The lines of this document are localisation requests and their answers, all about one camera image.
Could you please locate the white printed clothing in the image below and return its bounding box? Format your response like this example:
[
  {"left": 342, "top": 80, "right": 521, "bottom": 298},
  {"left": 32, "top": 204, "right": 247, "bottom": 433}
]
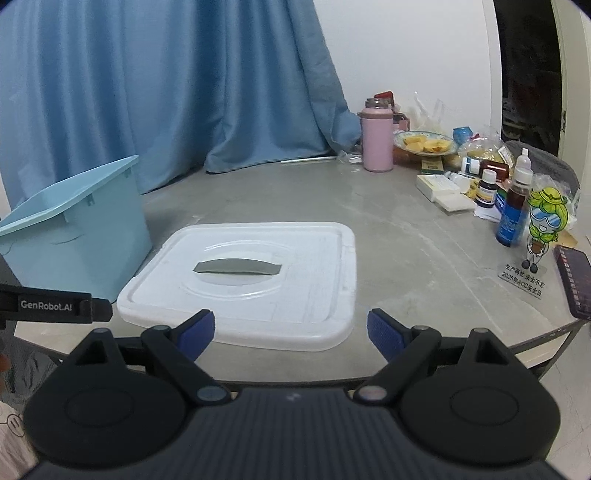
[{"left": 0, "top": 401, "right": 38, "bottom": 468}]

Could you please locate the pink thermos bottle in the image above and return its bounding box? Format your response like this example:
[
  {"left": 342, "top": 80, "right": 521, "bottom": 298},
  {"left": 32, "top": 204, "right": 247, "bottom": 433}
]
[{"left": 358, "top": 97, "right": 396, "bottom": 173}]

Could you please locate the brown jar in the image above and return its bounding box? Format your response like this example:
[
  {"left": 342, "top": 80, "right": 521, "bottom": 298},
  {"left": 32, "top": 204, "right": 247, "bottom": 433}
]
[{"left": 480, "top": 159, "right": 511, "bottom": 184}]

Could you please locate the cartoon figure acrylic stand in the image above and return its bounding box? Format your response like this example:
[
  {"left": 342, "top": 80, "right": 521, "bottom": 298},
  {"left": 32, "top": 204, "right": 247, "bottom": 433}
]
[{"left": 497, "top": 186, "right": 570, "bottom": 301}]

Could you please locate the white plastic lid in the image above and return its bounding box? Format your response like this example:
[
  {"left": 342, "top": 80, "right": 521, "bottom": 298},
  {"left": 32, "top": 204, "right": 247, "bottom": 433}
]
[{"left": 116, "top": 222, "right": 358, "bottom": 353}]

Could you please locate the light blue plastic bin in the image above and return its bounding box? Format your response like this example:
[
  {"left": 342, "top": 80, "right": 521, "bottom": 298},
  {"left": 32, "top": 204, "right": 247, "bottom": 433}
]
[{"left": 0, "top": 155, "right": 153, "bottom": 304}]

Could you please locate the dark brown medicine bottle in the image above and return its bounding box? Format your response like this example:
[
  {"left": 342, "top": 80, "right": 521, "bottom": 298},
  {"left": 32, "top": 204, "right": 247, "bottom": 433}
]
[{"left": 475, "top": 169, "right": 498, "bottom": 208}]

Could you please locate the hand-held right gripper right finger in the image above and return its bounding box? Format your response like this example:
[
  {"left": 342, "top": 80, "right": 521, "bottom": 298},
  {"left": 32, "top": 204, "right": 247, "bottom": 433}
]
[{"left": 353, "top": 308, "right": 526, "bottom": 407}]

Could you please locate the clear plastic bag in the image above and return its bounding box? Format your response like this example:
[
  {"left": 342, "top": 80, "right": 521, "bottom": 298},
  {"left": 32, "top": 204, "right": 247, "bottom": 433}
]
[{"left": 410, "top": 91, "right": 457, "bottom": 137}]

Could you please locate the patterned plate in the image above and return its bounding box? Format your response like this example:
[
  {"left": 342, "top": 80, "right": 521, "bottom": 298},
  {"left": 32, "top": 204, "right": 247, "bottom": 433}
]
[{"left": 393, "top": 130, "right": 461, "bottom": 158}]

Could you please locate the pile of yellow fruit slices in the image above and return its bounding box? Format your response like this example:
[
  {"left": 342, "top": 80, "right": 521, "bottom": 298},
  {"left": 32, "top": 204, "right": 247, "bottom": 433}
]
[{"left": 402, "top": 134, "right": 453, "bottom": 154}]

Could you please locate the grey chair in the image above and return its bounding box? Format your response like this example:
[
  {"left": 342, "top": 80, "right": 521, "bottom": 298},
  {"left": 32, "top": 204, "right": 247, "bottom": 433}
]
[{"left": 505, "top": 140, "right": 581, "bottom": 197}]

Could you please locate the white folded tissue pack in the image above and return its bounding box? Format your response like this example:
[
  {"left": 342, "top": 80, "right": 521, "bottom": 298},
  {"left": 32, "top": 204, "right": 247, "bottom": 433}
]
[{"left": 434, "top": 192, "right": 476, "bottom": 213}]

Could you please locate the blue curtain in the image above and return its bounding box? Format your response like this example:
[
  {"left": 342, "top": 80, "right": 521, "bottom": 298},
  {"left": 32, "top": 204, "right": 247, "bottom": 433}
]
[{"left": 0, "top": 0, "right": 363, "bottom": 223}]

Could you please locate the white medicine box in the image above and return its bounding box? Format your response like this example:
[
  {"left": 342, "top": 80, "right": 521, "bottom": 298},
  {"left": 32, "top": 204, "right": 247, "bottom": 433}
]
[{"left": 415, "top": 174, "right": 463, "bottom": 203}]

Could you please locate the clear bag of yellow snacks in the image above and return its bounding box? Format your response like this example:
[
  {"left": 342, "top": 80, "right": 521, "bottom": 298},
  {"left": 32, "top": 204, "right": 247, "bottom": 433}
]
[{"left": 456, "top": 133, "right": 516, "bottom": 180}]

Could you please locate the white door frame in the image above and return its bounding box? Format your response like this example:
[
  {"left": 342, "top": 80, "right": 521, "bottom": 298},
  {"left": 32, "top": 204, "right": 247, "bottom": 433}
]
[{"left": 551, "top": 0, "right": 591, "bottom": 172}]

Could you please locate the white dropper bottle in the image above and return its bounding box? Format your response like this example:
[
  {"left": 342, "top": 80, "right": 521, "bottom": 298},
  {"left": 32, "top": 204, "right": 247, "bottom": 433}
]
[{"left": 512, "top": 147, "right": 534, "bottom": 186}]

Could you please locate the grey desktop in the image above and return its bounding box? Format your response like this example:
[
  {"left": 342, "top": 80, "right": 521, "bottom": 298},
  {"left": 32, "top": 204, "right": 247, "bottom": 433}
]
[{"left": 14, "top": 151, "right": 591, "bottom": 385}]

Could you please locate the blue label spray bottle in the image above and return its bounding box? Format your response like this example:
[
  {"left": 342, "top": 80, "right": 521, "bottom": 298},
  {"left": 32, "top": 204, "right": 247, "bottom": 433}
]
[{"left": 494, "top": 179, "right": 533, "bottom": 248}]

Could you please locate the dark smartphone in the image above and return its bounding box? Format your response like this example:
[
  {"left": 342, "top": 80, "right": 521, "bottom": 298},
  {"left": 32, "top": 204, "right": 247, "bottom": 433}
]
[{"left": 553, "top": 244, "right": 591, "bottom": 319}]

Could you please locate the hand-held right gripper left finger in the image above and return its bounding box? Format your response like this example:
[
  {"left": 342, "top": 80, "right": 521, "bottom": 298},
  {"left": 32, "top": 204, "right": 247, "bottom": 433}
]
[{"left": 62, "top": 309, "right": 230, "bottom": 407}]

